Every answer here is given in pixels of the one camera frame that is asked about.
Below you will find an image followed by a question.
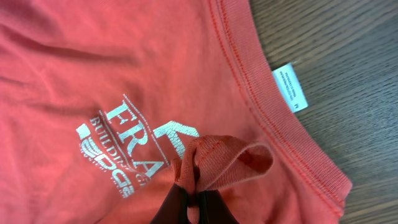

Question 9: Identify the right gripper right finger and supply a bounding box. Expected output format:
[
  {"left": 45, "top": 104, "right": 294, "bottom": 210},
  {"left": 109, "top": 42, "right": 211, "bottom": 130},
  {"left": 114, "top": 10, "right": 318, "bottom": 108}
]
[{"left": 198, "top": 190, "right": 238, "bottom": 224}]

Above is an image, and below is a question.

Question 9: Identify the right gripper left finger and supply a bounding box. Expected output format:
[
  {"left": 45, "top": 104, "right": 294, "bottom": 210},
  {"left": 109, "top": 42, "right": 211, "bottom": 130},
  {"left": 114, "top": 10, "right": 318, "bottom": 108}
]
[{"left": 150, "top": 184, "right": 189, "bottom": 224}]

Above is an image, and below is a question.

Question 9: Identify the red printed t-shirt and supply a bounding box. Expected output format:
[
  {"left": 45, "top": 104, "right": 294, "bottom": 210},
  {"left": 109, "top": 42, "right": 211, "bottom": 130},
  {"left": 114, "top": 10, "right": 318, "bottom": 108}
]
[{"left": 1, "top": 0, "right": 352, "bottom": 223}]

